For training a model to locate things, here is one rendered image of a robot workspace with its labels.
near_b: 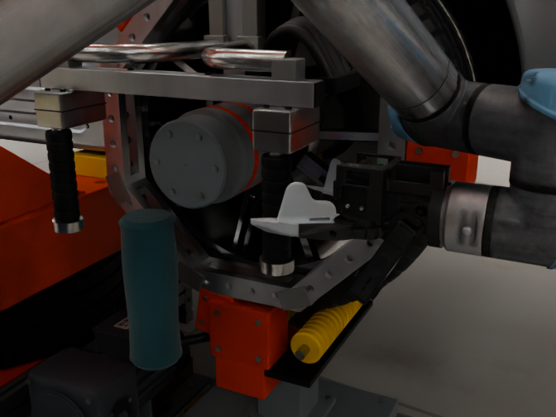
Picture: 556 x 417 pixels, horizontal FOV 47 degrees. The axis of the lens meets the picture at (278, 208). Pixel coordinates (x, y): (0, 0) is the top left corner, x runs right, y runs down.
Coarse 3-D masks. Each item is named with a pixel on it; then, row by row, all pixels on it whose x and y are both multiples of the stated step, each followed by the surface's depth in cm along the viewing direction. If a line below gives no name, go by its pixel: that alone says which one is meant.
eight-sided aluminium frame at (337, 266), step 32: (160, 0) 100; (192, 0) 104; (128, 32) 105; (160, 32) 107; (128, 64) 107; (128, 96) 113; (128, 128) 115; (384, 128) 90; (128, 160) 114; (384, 160) 91; (128, 192) 114; (192, 256) 116; (352, 256) 98; (192, 288) 114; (224, 288) 111; (256, 288) 108; (288, 288) 105; (320, 288) 102
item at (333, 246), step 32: (192, 32) 116; (160, 64) 115; (192, 64) 114; (320, 128) 107; (320, 160) 109; (256, 192) 115; (192, 224) 121; (224, 224) 126; (224, 256) 119; (256, 256) 119; (320, 256) 113
